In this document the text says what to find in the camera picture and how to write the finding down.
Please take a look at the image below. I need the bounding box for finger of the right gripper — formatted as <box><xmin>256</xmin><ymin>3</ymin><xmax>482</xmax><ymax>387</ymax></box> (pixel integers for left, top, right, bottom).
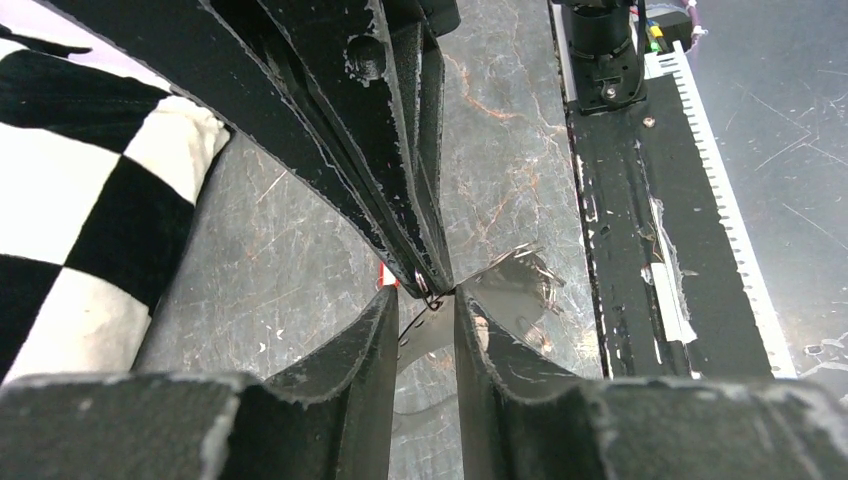
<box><xmin>48</xmin><ymin>1</ymin><xmax>383</xmax><ymax>261</ymax></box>
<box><xmin>264</xmin><ymin>1</ymin><xmax>459</xmax><ymax>295</ymax></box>

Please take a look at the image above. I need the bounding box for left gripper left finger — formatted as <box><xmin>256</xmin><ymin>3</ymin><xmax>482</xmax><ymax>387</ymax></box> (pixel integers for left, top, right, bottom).
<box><xmin>1</xmin><ymin>287</ymin><xmax>399</xmax><ymax>479</ymax></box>

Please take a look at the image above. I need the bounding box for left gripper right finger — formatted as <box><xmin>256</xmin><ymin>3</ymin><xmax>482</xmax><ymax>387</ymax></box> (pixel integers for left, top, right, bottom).
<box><xmin>455</xmin><ymin>289</ymin><xmax>847</xmax><ymax>479</ymax></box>

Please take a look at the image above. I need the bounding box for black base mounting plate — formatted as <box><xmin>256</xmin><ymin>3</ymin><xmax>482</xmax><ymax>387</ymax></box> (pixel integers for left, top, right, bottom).
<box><xmin>570</xmin><ymin>75</ymin><xmax>775</xmax><ymax>379</ymax></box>

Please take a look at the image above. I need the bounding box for black and white checkered pillow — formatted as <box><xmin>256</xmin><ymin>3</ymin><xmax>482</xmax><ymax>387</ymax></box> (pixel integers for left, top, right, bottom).
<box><xmin>1</xmin><ymin>29</ymin><xmax>230</xmax><ymax>382</ymax></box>

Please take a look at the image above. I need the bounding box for white slotted cable duct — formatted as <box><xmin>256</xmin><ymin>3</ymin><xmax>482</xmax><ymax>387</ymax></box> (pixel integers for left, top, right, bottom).
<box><xmin>645</xmin><ymin>42</ymin><xmax>798</xmax><ymax>379</ymax></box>

